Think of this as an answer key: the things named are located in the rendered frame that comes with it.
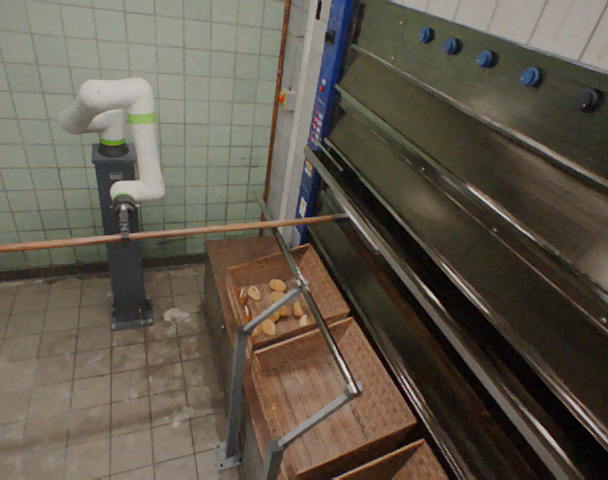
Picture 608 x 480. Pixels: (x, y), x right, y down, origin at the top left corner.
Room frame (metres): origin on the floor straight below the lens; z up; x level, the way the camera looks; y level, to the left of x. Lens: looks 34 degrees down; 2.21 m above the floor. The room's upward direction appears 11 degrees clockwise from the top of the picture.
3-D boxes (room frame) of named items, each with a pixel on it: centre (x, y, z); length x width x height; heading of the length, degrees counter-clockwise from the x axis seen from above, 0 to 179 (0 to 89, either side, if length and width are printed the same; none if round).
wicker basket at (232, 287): (1.61, 0.05, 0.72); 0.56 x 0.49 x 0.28; 26
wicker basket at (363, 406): (1.08, -0.21, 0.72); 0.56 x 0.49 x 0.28; 27
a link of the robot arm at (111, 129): (1.94, 1.07, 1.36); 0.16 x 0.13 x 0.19; 139
